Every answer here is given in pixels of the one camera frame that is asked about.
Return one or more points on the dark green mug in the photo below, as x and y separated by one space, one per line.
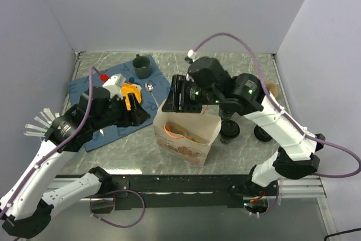
142 66

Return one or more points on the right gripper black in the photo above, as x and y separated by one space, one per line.
179 84

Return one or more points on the dark takeout cup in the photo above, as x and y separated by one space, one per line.
225 139
225 114

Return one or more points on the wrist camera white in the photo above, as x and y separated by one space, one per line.
190 57
112 87

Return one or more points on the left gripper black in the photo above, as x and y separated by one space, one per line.
135 117

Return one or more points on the black cup lid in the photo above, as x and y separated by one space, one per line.
261 134
229 129

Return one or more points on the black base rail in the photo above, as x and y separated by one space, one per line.
168 191

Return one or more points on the blue alphabet placemat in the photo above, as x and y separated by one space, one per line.
161 89

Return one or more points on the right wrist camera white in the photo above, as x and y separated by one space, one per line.
190 57

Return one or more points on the brown pulp cup carrier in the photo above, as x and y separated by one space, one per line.
176 131

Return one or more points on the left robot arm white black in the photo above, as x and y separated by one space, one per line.
28 208

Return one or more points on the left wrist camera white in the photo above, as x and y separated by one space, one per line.
112 87

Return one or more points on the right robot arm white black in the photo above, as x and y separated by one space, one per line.
207 83

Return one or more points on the cream paper bag orange handles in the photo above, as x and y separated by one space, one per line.
202 125

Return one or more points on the silver spoon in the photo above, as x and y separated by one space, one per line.
149 87

